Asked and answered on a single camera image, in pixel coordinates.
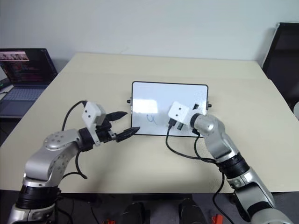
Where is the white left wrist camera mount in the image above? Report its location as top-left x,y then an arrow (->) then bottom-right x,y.
82,100 -> 107,147

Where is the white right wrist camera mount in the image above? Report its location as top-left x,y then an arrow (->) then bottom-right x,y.
168,101 -> 194,125

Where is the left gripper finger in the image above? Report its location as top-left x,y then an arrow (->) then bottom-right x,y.
106,111 -> 129,122
109,126 -> 141,143

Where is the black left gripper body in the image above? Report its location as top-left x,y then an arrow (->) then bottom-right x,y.
94,116 -> 117,146

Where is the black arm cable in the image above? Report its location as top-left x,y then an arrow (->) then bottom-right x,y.
58,100 -> 89,180
165,118 -> 227,222

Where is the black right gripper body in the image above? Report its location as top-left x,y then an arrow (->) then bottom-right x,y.
176,103 -> 200,131

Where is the small black-framed whiteboard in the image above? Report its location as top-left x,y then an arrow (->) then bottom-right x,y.
127,81 -> 213,137

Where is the black office chair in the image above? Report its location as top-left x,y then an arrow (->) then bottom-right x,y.
261,22 -> 299,108

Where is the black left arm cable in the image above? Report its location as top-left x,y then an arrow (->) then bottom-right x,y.
58,100 -> 89,180

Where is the dark rounded shape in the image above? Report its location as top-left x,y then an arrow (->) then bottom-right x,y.
178,198 -> 206,224
122,202 -> 150,224

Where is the open blue laptop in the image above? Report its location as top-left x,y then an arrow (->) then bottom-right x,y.
0,48 -> 58,117

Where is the white round object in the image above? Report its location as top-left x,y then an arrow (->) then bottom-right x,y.
292,100 -> 299,120

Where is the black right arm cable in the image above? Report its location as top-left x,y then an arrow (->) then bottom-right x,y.
165,118 -> 227,222

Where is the green lit device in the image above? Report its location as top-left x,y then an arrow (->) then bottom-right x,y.
0,78 -> 11,94

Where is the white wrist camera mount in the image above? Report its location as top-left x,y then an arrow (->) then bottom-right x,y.
168,101 -> 194,125
82,100 -> 107,147

